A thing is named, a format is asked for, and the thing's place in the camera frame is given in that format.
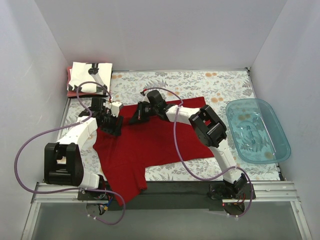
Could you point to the aluminium frame rail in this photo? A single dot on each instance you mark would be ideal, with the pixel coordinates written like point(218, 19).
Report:
point(275, 214)

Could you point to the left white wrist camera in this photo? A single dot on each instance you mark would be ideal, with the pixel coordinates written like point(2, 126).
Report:
point(115, 107)

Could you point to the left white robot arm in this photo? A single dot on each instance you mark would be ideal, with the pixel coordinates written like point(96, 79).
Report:
point(63, 163)

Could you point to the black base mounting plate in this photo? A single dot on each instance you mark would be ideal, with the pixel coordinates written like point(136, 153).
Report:
point(183, 195)

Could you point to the red t shirt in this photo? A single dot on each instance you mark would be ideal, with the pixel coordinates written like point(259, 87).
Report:
point(72, 94)
point(124, 158)

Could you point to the white printed folded t shirt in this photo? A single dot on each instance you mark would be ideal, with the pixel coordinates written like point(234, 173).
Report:
point(88, 77)

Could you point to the red folded t shirt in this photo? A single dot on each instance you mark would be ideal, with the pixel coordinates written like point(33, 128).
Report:
point(72, 94)

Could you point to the teal plastic bin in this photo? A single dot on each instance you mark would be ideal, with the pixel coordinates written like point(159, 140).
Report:
point(256, 131)

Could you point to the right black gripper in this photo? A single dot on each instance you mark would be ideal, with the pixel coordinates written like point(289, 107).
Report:
point(139, 113)

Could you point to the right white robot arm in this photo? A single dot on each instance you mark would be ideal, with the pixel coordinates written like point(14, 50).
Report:
point(209, 129)

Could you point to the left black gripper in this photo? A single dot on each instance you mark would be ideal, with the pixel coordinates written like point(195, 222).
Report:
point(113, 124)

